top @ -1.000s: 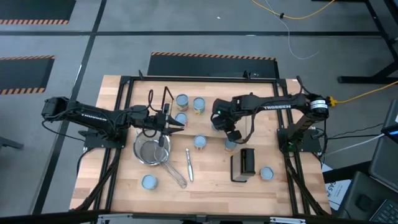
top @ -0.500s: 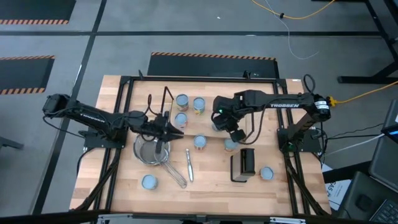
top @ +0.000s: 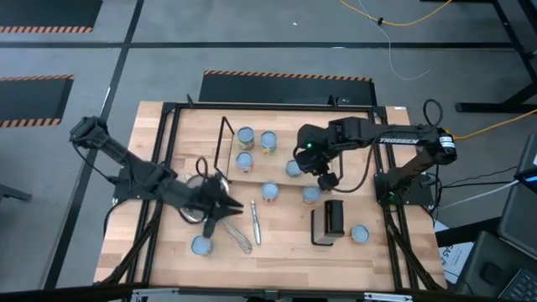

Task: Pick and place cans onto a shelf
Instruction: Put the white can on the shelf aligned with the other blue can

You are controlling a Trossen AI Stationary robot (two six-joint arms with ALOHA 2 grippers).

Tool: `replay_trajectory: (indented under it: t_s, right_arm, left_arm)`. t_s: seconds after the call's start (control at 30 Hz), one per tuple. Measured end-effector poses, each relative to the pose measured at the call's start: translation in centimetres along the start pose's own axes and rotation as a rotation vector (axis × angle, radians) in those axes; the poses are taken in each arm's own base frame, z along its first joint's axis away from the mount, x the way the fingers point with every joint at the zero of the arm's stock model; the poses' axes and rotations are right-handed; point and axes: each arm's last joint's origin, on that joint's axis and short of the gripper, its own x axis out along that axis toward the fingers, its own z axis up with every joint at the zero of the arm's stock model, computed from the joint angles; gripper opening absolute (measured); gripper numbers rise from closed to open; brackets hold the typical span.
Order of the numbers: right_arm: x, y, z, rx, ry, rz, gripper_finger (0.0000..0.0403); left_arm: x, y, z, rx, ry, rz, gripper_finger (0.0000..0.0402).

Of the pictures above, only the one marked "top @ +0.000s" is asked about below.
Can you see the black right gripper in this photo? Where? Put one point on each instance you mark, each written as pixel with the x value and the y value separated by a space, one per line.
pixel 312 163

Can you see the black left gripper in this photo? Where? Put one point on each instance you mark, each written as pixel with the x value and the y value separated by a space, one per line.
pixel 210 197

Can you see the teal tuna fish can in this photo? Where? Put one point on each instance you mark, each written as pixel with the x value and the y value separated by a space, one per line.
pixel 292 168

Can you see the dark green label can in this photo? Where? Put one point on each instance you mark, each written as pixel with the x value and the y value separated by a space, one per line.
pixel 311 195

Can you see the orange fruit label can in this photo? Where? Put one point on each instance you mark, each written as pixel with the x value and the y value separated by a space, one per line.
pixel 270 191

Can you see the red white label can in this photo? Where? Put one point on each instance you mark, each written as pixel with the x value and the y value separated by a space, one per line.
pixel 201 246

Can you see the white mushroom label can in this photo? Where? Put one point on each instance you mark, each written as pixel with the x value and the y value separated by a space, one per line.
pixel 244 160

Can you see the short grey-lid can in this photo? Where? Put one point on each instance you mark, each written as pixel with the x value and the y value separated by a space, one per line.
pixel 360 233

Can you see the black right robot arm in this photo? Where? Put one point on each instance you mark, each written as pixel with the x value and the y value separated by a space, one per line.
pixel 398 138

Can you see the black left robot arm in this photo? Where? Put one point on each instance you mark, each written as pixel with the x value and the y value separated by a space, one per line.
pixel 138 168

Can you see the shiny metal scoop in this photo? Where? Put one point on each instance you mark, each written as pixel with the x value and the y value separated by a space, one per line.
pixel 256 222

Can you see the steel bowl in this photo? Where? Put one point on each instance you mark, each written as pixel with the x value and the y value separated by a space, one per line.
pixel 191 211

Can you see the steel box grater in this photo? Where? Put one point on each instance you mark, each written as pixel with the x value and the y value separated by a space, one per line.
pixel 333 218

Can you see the black hazard-striped floor mat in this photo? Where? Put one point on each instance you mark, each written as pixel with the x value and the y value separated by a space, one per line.
pixel 285 90
pixel 50 12
pixel 33 100

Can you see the white printed paper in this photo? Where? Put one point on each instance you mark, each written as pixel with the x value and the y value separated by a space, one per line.
pixel 451 258

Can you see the dark grey case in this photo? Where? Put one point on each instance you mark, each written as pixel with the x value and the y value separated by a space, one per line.
pixel 486 268
pixel 520 218

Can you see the grey chair leg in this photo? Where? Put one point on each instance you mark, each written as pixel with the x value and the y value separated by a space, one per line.
pixel 14 194

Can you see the grey laptop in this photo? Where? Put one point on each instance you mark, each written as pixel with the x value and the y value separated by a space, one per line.
pixel 530 165

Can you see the black keyboard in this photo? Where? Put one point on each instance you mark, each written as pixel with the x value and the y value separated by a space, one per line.
pixel 522 289

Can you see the wooden shelf black frame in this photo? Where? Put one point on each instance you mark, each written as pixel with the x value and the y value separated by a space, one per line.
pixel 277 170

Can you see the silver metal bracket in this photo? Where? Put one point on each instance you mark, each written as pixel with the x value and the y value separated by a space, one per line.
pixel 147 292
pixel 388 298

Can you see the black desk frame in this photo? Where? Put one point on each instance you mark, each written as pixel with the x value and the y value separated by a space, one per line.
pixel 482 107

